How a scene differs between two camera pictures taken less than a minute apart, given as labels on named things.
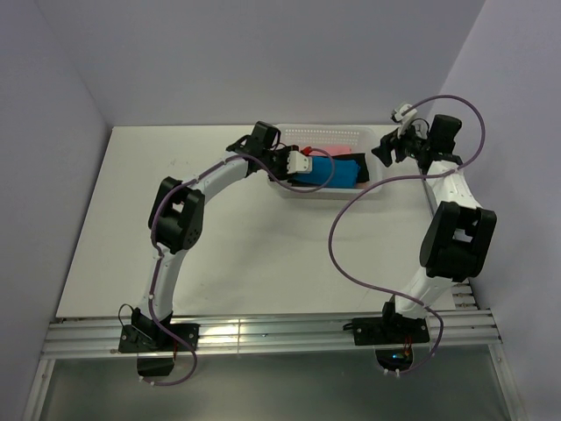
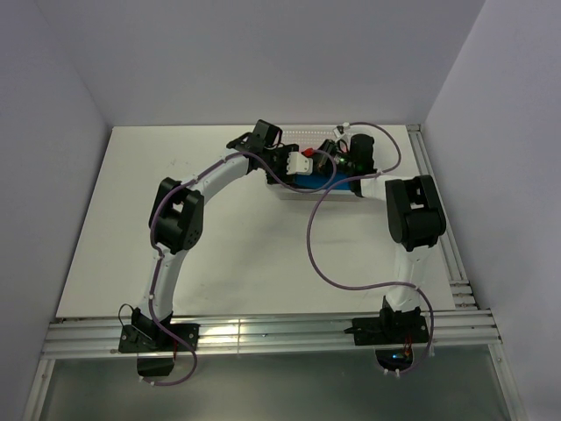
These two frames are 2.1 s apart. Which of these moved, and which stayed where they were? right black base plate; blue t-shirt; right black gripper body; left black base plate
Moved: right black gripper body
Stayed: blue t-shirt; right black base plate; left black base plate
